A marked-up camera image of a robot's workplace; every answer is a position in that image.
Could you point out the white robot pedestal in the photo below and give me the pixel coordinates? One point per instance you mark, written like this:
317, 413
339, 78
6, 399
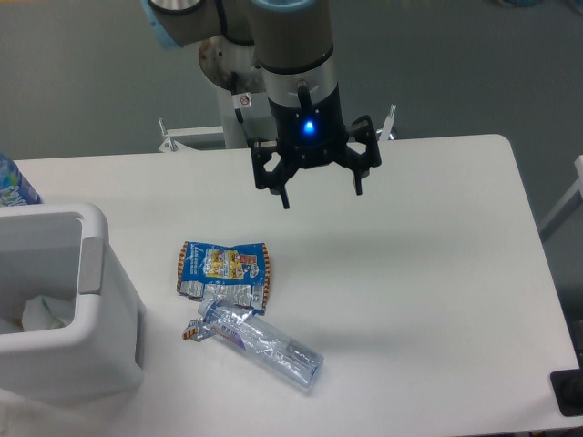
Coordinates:
235, 73

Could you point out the black clamp at table corner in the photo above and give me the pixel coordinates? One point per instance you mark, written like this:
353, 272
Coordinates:
567, 386

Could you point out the white metal base frame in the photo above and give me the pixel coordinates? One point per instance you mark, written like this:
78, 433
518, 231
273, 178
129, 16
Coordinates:
212, 138

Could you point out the white trash can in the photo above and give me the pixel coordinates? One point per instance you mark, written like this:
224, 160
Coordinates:
63, 251

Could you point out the white frame at right edge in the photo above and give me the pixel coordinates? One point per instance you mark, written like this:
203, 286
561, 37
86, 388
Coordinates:
567, 204

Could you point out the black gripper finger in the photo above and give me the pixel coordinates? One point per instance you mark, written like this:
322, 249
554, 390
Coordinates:
262, 151
359, 163

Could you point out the blue labelled bottle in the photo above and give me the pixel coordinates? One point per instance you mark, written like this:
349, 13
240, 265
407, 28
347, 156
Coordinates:
15, 188

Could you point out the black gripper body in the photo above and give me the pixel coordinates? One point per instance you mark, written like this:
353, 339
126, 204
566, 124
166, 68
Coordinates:
310, 134

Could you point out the blue snack wrapper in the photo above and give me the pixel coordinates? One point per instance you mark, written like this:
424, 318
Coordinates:
240, 274

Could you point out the clear plastic bottle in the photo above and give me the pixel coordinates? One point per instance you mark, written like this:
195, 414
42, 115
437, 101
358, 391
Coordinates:
257, 340

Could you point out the white crumpled paper in bin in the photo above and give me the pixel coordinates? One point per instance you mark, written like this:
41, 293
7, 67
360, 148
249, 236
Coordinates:
41, 313

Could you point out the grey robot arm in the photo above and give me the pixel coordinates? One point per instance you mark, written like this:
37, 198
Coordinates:
271, 64

